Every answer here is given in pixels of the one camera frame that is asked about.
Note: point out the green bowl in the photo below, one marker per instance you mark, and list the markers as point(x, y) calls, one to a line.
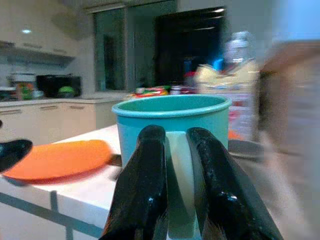
point(66, 90)

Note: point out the cream kitchen cabinets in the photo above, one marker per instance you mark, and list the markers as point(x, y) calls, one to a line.
point(47, 120)
point(32, 27)

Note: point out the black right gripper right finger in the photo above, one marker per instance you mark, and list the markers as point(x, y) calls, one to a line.
point(220, 180)

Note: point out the black microwave oven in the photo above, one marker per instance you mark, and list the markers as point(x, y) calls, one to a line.
point(58, 86)

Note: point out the cream lower kitchen cabinets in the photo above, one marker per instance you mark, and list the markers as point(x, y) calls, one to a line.
point(47, 120)

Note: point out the colourful snack packet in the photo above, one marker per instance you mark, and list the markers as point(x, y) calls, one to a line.
point(150, 91)

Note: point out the grey plate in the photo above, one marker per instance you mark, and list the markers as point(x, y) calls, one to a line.
point(246, 148)

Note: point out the orange plate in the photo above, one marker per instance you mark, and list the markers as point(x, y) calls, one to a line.
point(60, 160)

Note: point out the yellow patterned bag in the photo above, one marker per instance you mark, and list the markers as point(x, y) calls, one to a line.
point(225, 82)

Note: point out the green and orange food box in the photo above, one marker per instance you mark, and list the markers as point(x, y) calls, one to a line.
point(24, 91)

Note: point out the cream upper kitchen cabinets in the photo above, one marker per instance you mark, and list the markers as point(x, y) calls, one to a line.
point(32, 27)

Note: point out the clear plastic water bottle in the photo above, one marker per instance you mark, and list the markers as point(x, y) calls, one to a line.
point(237, 50)

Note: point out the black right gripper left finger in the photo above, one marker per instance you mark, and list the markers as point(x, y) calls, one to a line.
point(143, 180)

